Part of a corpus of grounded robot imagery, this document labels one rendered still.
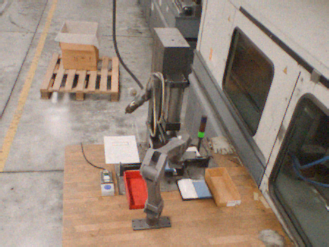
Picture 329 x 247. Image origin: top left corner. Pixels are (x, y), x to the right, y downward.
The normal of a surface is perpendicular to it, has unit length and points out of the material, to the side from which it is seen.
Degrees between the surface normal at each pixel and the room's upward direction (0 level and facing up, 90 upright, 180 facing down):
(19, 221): 0
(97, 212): 0
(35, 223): 0
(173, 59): 90
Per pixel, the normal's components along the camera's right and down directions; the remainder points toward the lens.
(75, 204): 0.07, -0.79
